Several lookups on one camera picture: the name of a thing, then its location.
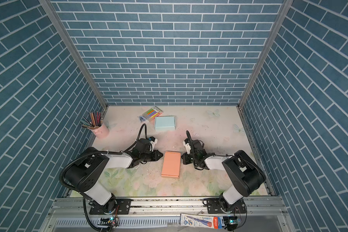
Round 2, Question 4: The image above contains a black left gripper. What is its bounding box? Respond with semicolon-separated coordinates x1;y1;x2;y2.
139;149;164;162

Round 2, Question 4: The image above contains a pink cardboard box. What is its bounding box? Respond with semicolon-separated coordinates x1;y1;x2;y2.
161;151;181;179

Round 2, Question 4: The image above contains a light blue paper box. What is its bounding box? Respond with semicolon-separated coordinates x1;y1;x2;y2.
155;116;176;131

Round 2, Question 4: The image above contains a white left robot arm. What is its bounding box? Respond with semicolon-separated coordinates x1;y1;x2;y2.
59;136;163;206

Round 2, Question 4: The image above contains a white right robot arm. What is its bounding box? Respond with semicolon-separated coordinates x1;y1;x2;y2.
181;137;266;211

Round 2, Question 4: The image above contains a toothpaste style flat box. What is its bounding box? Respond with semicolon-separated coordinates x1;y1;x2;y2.
180;214;222;229

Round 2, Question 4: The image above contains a coloured marker pack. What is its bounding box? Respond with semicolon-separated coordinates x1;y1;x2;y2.
142;106;163;122

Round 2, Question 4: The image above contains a pink pencil cup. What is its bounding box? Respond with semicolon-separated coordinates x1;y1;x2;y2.
91;122;109;139

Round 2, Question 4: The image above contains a coloured pencils bundle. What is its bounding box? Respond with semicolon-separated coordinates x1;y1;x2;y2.
80;112;102;130

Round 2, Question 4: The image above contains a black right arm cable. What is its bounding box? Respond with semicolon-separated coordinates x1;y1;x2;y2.
185;130;264;180

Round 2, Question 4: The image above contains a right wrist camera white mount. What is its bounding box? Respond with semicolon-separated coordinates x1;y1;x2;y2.
183;138;191;154

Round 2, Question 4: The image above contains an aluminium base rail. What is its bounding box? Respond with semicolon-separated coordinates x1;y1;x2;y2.
40;196;295;232

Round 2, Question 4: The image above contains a left electronics board with wires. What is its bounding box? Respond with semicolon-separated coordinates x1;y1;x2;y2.
97;217;119;232

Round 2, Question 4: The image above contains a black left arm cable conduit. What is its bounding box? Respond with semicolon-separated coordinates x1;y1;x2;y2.
58;123;148;232

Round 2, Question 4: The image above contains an aluminium corner post left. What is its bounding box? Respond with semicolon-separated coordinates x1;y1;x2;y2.
39;0;108;111

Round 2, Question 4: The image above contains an aluminium corner post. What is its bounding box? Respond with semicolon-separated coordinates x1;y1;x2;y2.
238;0;293;110
39;0;108;111

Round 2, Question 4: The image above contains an aluminium corner post right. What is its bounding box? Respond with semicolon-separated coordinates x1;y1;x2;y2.
238;0;293;110

